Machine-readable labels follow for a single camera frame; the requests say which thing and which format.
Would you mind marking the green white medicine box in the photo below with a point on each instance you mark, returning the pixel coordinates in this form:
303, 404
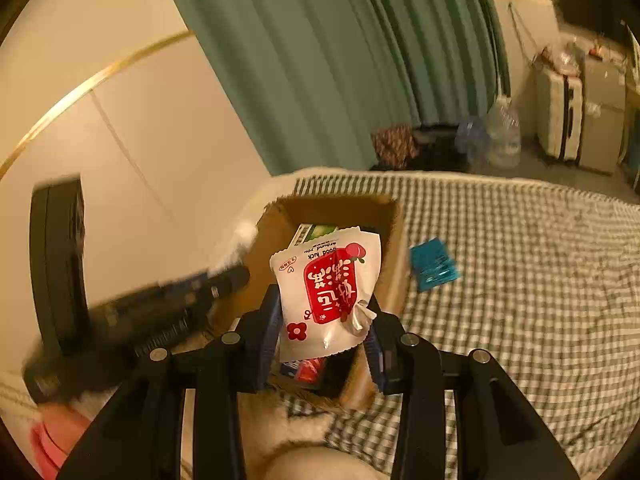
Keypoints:
320, 234

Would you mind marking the floral fabric bag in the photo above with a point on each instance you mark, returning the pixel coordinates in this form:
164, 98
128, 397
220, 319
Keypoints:
392, 149

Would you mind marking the red white snack packet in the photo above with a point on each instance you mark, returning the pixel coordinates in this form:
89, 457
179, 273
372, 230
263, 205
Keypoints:
325, 290

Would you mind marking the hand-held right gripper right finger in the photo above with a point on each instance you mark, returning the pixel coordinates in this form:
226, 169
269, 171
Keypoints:
375, 360

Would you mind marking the blue red small packet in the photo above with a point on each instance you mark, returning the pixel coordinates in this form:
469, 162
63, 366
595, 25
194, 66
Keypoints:
305, 371

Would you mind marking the brown cardboard box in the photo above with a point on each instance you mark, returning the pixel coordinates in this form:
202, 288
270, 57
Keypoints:
390, 270

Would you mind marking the pink object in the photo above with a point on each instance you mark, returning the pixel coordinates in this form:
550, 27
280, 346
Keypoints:
57, 440

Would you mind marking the white suitcase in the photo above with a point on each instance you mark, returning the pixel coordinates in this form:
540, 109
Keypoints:
557, 115

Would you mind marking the green checked cloth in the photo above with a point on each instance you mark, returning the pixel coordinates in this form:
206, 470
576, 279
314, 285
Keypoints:
500, 285

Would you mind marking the wide green curtain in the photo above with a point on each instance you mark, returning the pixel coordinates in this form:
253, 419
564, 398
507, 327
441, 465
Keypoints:
325, 60

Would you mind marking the black bag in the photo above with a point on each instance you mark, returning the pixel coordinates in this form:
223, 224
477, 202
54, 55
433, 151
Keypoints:
440, 152

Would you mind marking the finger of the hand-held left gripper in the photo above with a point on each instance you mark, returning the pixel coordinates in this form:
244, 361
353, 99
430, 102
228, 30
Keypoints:
210, 287

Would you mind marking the black wall television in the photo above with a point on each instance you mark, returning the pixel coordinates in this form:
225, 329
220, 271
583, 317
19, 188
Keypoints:
585, 2

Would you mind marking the pack of blue bottles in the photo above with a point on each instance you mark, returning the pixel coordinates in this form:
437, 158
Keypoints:
471, 137

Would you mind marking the blue flat packet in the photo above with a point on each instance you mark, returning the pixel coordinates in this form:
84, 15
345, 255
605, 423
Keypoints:
434, 265

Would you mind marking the grey mini fridge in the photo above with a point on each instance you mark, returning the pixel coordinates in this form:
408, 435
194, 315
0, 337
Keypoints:
602, 115

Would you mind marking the large clear water bottle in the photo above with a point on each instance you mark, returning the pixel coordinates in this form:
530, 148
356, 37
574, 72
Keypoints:
504, 135

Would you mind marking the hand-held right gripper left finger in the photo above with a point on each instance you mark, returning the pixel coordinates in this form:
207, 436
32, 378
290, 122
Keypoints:
267, 340

